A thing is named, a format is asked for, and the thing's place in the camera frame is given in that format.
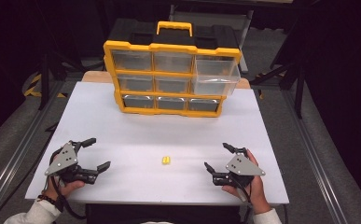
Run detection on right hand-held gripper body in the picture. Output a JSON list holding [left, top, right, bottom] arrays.
[[213, 147, 267, 188]]

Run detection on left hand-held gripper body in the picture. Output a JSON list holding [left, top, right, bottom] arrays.
[[44, 140, 100, 185]]

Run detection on large clear plastic drawer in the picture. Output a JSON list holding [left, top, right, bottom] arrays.
[[190, 55, 242, 97]]

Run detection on yellow black drawer organizer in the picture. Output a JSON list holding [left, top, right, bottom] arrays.
[[103, 18, 243, 119]]

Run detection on person's left hand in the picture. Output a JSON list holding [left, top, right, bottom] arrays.
[[42, 179, 86, 202]]

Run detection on person's right hand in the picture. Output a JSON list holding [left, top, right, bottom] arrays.
[[221, 149, 272, 216]]

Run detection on black metal stand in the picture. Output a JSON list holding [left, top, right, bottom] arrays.
[[250, 59, 307, 119], [35, 52, 86, 110]]

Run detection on yellow black hazard tape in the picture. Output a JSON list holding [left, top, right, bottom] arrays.
[[23, 73, 68, 99]]

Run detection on closed small clear drawers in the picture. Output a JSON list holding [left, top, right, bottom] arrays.
[[111, 49, 221, 113]]

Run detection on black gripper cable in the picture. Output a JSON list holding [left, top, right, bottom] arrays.
[[48, 148, 88, 220], [229, 177, 255, 209]]

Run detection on dark bead bracelet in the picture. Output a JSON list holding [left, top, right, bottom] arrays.
[[36, 194, 58, 206]]

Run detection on grey metal floor rail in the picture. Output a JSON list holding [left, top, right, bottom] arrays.
[[0, 79, 64, 222], [281, 89, 349, 224]]

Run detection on yellow organizer carry handle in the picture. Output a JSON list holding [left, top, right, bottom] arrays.
[[156, 21, 194, 38]]

